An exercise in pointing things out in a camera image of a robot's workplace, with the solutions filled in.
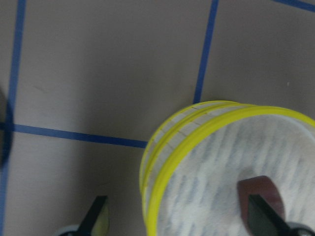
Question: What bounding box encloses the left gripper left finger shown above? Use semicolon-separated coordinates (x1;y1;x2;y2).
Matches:
76;196;109;236

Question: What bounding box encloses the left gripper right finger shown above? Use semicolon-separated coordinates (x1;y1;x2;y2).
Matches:
247;195;290;236

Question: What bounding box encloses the brown bun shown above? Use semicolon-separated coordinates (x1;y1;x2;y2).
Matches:
237;176;285;236

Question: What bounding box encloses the yellow steamer top layer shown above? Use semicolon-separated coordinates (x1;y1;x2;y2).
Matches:
142;105;315;236

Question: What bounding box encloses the yellow steamer layer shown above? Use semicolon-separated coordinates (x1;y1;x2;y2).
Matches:
142;105;315;236
139;100;251;197

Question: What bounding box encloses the yellow steamer bottom layer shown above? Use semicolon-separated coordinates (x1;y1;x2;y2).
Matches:
139;100;251;197

